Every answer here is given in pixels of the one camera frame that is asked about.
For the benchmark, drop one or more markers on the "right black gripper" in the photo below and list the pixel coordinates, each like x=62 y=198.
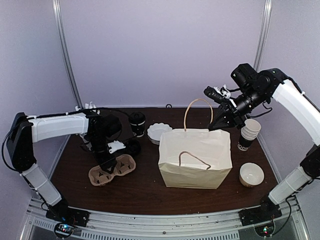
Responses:
x=236 y=118

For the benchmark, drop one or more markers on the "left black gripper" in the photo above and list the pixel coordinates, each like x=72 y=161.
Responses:
x=105 y=163

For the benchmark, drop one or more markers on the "cardboard two-cup carrier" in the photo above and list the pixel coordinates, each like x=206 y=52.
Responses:
x=124 y=164

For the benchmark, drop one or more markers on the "kraft paper takeout bag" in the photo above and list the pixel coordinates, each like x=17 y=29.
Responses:
x=194 y=158

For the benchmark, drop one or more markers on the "black plastic cup lid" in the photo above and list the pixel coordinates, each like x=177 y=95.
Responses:
x=136 y=118

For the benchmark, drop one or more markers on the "black white paper coffee cup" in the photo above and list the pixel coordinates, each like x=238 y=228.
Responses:
x=138 y=130

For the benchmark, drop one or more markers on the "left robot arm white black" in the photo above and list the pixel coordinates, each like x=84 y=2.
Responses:
x=27 y=130

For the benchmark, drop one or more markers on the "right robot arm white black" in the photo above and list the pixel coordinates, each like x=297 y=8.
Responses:
x=262 y=87

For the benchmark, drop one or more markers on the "stack of black lids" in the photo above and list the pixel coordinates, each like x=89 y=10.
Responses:
x=133 y=147

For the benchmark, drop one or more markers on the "stack of paper cups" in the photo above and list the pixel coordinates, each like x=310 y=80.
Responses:
x=248 y=134

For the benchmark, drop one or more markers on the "white scalloped dish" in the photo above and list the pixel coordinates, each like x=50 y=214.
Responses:
x=155 y=131

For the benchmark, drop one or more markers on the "wrapped white straws bundle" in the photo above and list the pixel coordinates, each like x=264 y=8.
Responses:
x=89 y=105

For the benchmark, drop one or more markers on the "white ceramic bowl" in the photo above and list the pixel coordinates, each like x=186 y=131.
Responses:
x=251 y=175

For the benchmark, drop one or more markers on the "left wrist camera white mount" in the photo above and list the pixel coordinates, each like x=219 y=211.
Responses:
x=115 y=146

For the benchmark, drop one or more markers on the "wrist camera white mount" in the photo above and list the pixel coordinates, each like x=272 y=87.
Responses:
x=218 y=95
x=115 y=146

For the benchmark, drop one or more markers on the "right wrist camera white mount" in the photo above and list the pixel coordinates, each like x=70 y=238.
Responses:
x=218 y=95

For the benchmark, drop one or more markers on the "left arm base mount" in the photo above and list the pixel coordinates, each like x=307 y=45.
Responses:
x=68 y=221

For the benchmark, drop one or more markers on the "right aluminium frame post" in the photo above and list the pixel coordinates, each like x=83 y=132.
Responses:
x=264 y=30

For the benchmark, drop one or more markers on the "aluminium frame post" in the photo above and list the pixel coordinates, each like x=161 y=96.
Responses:
x=56 y=4
x=264 y=30

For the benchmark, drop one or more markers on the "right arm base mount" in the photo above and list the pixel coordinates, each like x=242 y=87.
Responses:
x=262 y=217

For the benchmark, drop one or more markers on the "aluminium front rail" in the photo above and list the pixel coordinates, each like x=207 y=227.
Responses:
x=223 y=225

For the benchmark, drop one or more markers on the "left aluminium frame post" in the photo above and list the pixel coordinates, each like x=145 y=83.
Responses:
x=56 y=4

